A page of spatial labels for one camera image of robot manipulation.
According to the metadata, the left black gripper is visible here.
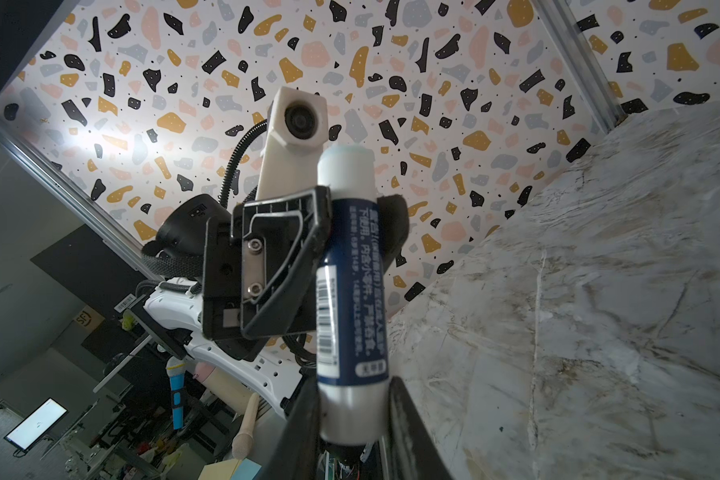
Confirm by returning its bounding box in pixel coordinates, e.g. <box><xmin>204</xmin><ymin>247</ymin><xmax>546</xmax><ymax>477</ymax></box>
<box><xmin>202</xmin><ymin>186</ymin><xmax>410</xmax><ymax>341</ymax></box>

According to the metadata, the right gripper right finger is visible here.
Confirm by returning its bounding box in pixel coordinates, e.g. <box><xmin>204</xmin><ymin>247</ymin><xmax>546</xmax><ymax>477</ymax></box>
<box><xmin>386</xmin><ymin>377</ymin><xmax>452</xmax><ymax>480</ymax></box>

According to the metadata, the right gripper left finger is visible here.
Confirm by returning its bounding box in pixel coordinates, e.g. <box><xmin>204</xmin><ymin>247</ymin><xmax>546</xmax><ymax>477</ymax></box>
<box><xmin>256</xmin><ymin>377</ymin><xmax>320</xmax><ymax>480</ymax></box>

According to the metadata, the blue white glue stick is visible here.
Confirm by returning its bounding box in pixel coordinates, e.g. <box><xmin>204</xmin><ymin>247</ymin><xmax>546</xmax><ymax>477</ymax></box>
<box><xmin>315</xmin><ymin>146</ymin><xmax>389</xmax><ymax>447</ymax></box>

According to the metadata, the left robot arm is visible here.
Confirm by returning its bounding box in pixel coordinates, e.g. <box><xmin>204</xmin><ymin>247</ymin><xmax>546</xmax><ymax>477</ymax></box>
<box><xmin>145</xmin><ymin>186</ymin><xmax>409</xmax><ymax>444</ymax></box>

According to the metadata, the beige blue paper stack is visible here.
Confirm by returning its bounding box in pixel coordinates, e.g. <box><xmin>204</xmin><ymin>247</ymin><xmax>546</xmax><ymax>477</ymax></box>
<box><xmin>198</xmin><ymin>459</ymin><xmax>261</xmax><ymax>480</ymax></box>

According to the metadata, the blue toy microphone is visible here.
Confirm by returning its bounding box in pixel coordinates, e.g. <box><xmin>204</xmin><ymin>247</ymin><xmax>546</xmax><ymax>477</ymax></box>
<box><xmin>166</xmin><ymin>357</ymin><xmax>186</xmax><ymax>431</ymax></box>

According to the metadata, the lit monitor screen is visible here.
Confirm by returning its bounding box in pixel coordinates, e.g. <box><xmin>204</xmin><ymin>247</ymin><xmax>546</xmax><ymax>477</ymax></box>
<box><xmin>4</xmin><ymin>398</ymin><xmax>68</xmax><ymax>452</ymax></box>

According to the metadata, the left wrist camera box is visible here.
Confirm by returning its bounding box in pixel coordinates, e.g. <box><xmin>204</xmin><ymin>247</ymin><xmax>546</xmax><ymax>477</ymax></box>
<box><xmin>256</xmin><ymin>87</ymin><xmax>329</xmax><ymax>201</ymax></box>

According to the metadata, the black corrugated cable conduit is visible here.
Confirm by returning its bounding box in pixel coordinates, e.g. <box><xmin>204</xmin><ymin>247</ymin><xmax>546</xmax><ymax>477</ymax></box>
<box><xmin>217</xmin><ymin>118</ymin><xmax>269</xmax><ymax>208</ymax></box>

